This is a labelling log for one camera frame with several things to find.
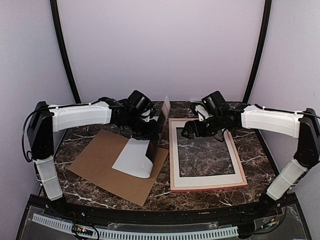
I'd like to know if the dark painting photo print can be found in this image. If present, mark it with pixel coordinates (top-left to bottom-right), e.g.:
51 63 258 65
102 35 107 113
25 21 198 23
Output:
112 96 171 179

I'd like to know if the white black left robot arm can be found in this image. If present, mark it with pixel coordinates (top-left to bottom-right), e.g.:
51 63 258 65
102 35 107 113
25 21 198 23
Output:
21 90 160 218

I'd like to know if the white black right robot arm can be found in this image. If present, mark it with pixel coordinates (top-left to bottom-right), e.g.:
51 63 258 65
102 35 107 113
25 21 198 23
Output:
181 90 320 217

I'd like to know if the black corner post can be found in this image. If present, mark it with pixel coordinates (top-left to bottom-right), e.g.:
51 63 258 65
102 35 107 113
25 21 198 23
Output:
49 0 82 104
242 0 272 103

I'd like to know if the white slotted cable duct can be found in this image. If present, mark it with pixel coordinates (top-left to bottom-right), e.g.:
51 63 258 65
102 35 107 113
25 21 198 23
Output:
32 213 239 240

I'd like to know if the left black corner post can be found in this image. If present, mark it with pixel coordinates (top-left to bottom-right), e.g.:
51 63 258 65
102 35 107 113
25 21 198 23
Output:
49 0 82 104

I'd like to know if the black front table rail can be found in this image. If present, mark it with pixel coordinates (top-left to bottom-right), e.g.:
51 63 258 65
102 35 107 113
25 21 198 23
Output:
35 197 282 226

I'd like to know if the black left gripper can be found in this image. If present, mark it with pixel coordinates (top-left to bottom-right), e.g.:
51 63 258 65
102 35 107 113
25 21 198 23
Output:
125 111 159 140

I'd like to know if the brown cardboard backing board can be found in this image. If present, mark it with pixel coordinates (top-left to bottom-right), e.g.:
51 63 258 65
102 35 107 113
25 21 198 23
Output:
69 130 169 206

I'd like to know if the right black corner post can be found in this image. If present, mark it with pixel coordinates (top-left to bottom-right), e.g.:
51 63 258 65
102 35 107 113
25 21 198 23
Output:
242 0 272 103

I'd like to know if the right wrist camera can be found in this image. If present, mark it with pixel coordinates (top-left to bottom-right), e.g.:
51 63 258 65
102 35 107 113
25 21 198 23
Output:
191 103 210 122

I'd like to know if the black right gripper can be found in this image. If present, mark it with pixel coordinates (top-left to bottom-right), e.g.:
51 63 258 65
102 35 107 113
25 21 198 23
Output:
181 113 223 140

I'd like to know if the white photo mat board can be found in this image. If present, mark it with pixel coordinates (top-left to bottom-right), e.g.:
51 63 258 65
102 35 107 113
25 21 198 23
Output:
169 119 245 188

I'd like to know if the clear acrylic sheet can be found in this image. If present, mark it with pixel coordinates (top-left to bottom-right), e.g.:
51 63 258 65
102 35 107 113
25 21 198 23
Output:
176 127 235 178

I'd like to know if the light wooden picture frame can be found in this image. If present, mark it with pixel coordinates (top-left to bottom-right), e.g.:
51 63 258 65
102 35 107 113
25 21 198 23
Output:
168 117 249 193

